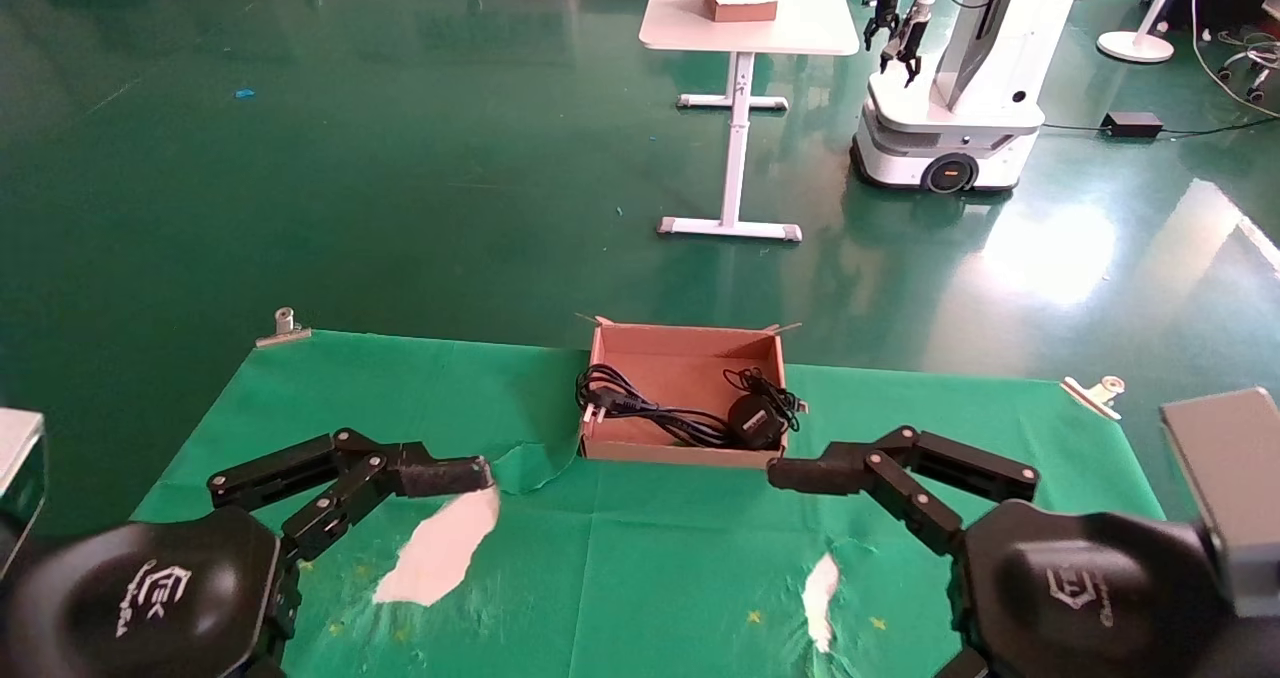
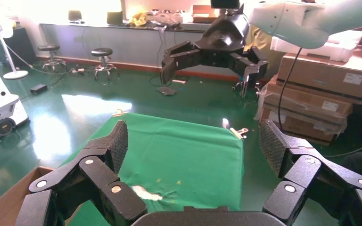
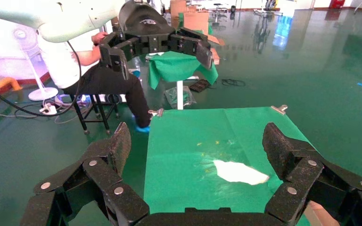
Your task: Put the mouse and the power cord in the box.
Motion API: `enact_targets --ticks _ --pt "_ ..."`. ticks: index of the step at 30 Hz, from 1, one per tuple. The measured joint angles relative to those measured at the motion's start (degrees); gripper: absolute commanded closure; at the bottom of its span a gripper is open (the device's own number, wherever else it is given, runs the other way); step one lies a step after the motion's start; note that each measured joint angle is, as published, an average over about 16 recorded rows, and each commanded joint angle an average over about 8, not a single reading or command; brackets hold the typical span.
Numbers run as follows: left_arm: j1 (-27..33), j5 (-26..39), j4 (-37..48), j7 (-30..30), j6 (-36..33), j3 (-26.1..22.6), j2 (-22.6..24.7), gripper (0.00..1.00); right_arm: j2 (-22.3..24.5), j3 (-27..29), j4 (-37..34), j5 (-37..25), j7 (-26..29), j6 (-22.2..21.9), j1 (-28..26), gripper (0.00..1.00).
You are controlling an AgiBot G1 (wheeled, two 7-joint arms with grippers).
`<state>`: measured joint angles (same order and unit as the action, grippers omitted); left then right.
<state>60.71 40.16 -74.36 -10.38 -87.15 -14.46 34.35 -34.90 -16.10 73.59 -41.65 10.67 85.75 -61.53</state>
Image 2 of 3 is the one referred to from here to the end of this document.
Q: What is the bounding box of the olive yellow bag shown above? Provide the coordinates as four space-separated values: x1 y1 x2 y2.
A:
245 24 274 73

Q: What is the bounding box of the grey clutter pile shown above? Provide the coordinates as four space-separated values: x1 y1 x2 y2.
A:
147 9 185 29

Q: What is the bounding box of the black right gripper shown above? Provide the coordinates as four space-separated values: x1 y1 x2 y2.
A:
160 14 269 99

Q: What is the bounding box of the black power adapter brick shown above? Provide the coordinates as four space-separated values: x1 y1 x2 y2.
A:
29 83 48 95

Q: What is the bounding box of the black cabinet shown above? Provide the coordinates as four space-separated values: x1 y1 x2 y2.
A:
0 27 38 68

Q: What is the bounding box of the white foam packing block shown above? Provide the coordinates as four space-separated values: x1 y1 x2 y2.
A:
270 29 362 63

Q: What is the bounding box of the thin black floor cable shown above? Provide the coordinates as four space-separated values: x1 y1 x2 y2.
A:
323 136 362 159

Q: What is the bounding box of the dark flat floor pad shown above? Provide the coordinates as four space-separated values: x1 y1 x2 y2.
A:
156 86 177 97

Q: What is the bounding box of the small black desktop device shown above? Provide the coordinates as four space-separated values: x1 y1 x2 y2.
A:
107 11 124 26
68 10 82 23

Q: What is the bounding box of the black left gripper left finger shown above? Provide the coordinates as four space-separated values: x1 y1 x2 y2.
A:
14 120 148 226

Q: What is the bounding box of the right wrist camera housing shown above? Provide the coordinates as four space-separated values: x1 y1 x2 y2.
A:
210 0 241 10

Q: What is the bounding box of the long grey workbench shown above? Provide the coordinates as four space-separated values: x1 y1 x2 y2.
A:
39 20 214 68

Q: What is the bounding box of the yellow crumpled cloth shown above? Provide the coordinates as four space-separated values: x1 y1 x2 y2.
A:
129 12 147 27

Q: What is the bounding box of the white wheeled background robot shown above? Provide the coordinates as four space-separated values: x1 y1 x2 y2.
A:
0 40 29 147

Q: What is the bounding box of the flat brown carton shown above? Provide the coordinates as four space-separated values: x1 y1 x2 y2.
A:
192 4 221 24

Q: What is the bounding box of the black round stool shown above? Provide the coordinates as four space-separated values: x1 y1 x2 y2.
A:
37 44 66 73
90 47 118 81

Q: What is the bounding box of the white floor cable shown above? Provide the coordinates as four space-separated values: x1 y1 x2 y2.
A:
3 42 75 75

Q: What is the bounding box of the large brown shipping carton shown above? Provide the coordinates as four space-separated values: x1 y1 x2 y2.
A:
259 104 348 146
262 76 354 121
276 46 362 105

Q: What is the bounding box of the open brown cardboard box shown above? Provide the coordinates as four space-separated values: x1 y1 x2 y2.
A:
0 166 75 226

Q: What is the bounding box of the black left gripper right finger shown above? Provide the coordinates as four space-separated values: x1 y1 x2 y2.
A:
258 119 362 226

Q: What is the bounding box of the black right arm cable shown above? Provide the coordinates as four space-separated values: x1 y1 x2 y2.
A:
278 47 304 132

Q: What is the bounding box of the green table cloth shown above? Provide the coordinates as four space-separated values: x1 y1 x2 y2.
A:
60 112 245 226

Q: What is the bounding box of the silver metal cloth clip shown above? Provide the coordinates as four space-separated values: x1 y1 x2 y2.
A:
229 126 249 140
111 108 129 118

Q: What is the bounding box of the white floor stand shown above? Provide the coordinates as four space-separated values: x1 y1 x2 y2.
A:
0 8 29 80

